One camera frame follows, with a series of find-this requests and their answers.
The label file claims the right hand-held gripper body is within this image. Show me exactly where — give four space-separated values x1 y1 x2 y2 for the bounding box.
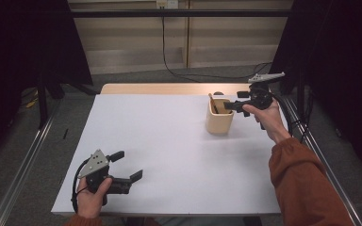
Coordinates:
239 72 287 118

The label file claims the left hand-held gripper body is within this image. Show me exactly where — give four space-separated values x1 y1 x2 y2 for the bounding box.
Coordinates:
76 149 132 206

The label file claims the orange-tipped brown pencil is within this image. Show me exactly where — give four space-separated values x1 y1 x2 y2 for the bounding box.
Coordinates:
207 92 220 115

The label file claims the beige square holder cup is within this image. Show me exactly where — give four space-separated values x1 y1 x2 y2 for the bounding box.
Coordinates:
205 97 236 136

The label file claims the person's right hand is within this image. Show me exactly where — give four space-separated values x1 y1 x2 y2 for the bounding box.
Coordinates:
242 99 291 145

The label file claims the person's left hand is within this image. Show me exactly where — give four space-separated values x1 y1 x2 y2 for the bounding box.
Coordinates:
75 177 113 219

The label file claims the black metal stand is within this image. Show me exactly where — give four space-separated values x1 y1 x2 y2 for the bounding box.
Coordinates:
36 72 50 130
296 67 305 121

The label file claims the white table cover sheet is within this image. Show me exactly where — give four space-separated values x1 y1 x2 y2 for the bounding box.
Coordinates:
50 93 288 218

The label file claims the black curtain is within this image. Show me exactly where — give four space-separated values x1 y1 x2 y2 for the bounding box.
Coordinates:
268 0 362 180
0 0 93 158

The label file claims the black horizontal metal bar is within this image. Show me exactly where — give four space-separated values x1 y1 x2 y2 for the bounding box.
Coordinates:
70 8 293 18

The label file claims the right hand-held gripper cable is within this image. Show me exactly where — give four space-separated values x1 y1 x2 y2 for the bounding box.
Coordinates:
270 92 295 137

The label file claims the hand-held gripper cable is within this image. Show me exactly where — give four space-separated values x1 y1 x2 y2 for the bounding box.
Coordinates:
71 157 91 215
270 92 295 137

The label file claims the left hand-held gripper cable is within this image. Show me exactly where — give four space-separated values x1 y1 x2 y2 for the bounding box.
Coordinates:
71 157 91 215

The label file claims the black floor cable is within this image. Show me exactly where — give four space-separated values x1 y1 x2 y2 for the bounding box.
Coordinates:
287 90 315 149

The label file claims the aluminium floor rail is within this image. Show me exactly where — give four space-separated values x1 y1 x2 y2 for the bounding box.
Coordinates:
0 103 60 226
284 96 362 226

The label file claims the black wall cable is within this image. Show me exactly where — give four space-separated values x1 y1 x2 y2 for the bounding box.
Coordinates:
160 7 274 83

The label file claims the white wall socket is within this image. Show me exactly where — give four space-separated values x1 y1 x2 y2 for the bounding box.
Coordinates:
156 0 179 9

